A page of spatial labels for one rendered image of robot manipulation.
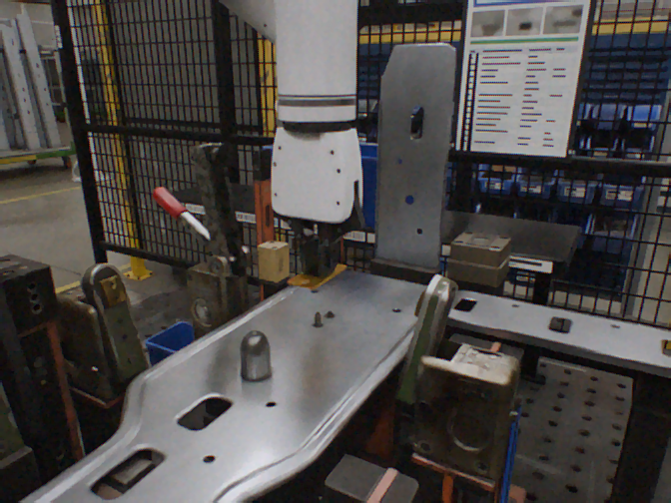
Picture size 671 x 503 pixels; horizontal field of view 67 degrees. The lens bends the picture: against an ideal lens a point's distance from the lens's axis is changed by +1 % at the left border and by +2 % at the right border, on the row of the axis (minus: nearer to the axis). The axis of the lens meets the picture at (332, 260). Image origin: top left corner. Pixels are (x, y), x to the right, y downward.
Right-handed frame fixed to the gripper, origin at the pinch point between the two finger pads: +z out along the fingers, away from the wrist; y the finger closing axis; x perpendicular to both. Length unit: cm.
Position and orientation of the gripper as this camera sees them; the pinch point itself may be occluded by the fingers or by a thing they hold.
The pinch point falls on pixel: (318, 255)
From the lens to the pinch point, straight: 61.3
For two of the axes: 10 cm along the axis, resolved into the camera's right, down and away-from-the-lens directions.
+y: 8.7, 1.7, -4.7
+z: 0.0, 9.4, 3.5
